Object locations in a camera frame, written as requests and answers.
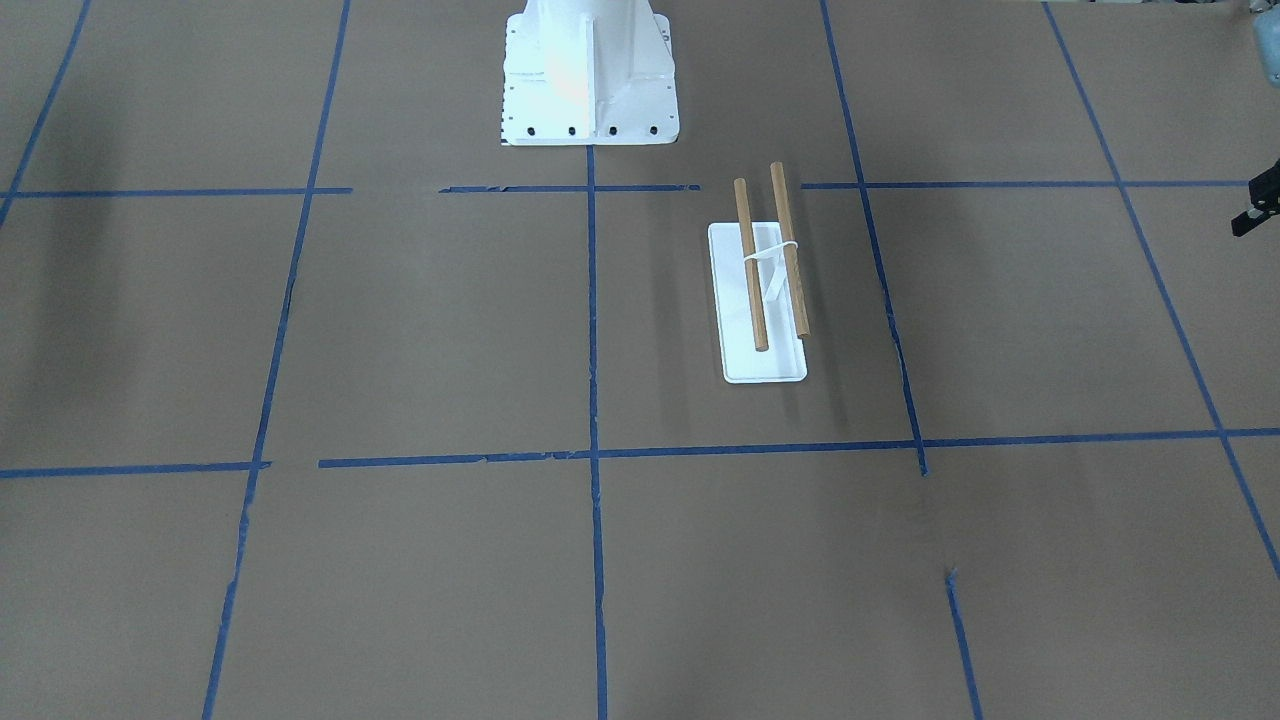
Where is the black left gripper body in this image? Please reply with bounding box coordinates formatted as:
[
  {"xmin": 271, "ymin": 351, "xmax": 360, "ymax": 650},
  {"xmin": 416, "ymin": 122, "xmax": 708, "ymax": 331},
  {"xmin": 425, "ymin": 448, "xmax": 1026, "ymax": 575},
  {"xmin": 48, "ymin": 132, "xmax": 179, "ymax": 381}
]
[{"xmin": 1231, "ymin": 160, "xmax": 1280, "ymax": 238}]

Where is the wooden rack rod far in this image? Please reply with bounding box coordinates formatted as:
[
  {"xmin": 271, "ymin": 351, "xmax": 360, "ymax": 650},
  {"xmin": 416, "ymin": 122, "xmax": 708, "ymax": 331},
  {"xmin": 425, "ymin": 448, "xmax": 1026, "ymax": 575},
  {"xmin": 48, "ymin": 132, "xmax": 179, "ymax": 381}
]
[{"xmin": 769, "ymin": 161, "xmax": 812, "ymax": 340}]

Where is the wooden rack rod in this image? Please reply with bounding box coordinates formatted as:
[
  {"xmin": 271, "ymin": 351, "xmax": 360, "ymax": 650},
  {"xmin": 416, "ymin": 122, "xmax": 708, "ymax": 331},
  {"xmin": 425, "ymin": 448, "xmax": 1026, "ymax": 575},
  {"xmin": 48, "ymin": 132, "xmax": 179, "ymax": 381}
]
[
  {"xmin": 733, "ymin": 177, "xmax": 771, "ymax": 354},
  {"xmin": 769, "ymin": 161, "xmax": 812, "ymax": 340}
]

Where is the white towel rack base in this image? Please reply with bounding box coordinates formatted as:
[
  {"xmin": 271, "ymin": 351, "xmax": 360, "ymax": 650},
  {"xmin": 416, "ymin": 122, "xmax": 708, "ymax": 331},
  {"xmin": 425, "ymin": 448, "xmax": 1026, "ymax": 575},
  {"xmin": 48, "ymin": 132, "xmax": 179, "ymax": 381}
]
[{"xmin": 707, "ymin": 222, "xmax": 808, "ymax": 386}]

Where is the wooden rack rod near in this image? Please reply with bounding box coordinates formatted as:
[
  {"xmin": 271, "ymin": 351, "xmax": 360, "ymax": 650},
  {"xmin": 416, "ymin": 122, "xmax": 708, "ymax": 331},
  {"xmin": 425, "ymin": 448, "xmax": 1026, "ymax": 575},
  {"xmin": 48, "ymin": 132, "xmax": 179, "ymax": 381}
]
[{"xmin": 733, "ymin": 177, "xmax": 771, "ymax": 354}]

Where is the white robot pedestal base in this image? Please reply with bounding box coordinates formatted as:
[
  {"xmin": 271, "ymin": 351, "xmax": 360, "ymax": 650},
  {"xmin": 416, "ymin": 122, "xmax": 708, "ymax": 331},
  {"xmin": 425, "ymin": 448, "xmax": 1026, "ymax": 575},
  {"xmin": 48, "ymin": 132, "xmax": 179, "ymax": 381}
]
[{"xmin": 500, "ymin": 1, "xmax": 681, "ymax": 147}]

